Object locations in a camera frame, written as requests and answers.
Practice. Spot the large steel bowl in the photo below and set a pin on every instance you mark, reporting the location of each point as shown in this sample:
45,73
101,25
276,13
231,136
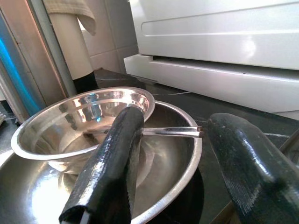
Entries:
163,163

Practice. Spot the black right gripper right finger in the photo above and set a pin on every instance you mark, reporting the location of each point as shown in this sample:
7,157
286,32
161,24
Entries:
252,168

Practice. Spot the small steel bowl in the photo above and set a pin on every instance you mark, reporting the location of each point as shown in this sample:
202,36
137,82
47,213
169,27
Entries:
58,130

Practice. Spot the steel chopstick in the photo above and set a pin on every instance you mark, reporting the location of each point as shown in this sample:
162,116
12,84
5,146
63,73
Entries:
172,129
172,133

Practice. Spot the beige waffle towel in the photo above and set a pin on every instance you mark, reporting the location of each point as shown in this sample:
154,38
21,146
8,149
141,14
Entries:
87,18

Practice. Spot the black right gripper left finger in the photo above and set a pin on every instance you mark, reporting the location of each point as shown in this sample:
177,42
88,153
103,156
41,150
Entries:
112,168

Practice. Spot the aluminium door frame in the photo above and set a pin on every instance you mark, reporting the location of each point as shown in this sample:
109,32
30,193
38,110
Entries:
35,58

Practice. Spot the white countertop dishwasher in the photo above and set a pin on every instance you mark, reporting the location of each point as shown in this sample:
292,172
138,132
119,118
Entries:
210,35

